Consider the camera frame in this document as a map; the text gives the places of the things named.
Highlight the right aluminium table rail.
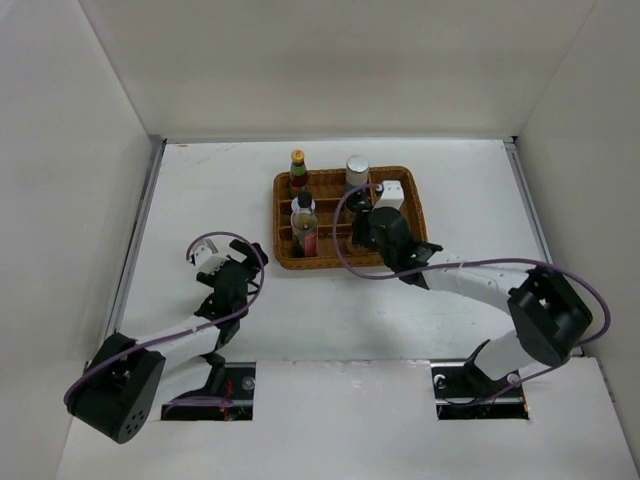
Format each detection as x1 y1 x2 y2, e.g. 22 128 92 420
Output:
503 137 553 263

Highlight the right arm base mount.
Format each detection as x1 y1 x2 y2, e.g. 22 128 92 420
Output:
430 360 529 421

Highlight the left aluminium table rail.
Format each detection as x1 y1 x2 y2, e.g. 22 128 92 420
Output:
97 135 167 346

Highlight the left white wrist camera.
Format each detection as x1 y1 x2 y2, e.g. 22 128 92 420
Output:
188 247 228 275

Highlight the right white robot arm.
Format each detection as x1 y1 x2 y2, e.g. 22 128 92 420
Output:
352 207 593 396

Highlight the wicker divided tray basket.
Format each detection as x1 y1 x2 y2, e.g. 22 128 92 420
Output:
273 166 427 270

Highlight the black cap pepper shaker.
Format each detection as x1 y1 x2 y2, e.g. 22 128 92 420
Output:
345 187 372 214

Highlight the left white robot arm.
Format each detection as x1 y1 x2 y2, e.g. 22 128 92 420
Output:
63 234 268 444

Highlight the tall dark vinegar bottle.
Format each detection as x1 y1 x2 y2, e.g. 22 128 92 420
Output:
291 192 319 258

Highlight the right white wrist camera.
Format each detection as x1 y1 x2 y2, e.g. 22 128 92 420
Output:
373 180 405 210

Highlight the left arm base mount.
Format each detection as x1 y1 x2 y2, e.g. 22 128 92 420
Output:
160 358 257 422

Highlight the pink cap small bottle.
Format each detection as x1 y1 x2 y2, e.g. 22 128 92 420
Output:
349 232 370 252

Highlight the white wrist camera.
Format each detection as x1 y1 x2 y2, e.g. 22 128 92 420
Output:
188 247 228 275
373 180 405 210

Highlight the yellow cap sauce bottle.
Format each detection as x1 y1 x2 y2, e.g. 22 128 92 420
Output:
289 149 309 198

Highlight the aluminium table rail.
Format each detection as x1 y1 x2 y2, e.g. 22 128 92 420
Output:
97 135 167 346
503 137 553 263

